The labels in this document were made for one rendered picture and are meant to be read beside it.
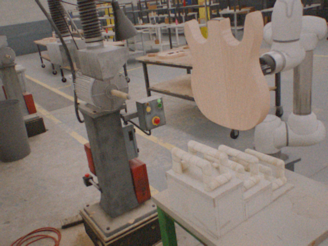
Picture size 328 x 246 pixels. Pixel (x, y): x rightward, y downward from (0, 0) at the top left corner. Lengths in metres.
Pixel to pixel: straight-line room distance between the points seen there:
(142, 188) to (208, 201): 1.42
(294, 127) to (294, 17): 0.88
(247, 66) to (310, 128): 1.08
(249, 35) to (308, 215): 0.69
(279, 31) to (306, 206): 0.68
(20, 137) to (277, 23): 3.86
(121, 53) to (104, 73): 0.14
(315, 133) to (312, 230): 0.94
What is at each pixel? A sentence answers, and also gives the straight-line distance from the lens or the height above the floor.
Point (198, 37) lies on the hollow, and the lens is 1.29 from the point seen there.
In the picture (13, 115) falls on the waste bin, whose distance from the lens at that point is 4.63.
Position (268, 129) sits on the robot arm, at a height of 0.92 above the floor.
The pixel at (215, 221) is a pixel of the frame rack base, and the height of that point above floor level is 1.01.
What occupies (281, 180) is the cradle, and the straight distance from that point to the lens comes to 1.50.
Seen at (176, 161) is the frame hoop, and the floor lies 1.16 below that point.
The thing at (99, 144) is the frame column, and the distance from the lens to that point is 2.30.
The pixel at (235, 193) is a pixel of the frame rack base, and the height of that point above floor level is 1.07.
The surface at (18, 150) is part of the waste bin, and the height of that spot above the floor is 0.13.
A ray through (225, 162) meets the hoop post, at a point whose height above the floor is 1.18.
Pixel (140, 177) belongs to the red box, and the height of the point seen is 0.52.
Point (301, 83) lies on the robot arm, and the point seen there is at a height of 1.18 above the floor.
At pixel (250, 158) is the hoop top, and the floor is 1.13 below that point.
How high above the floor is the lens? 1.75
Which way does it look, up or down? 21 degrees down
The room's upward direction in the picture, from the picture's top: 8 degrees counter-clockwise
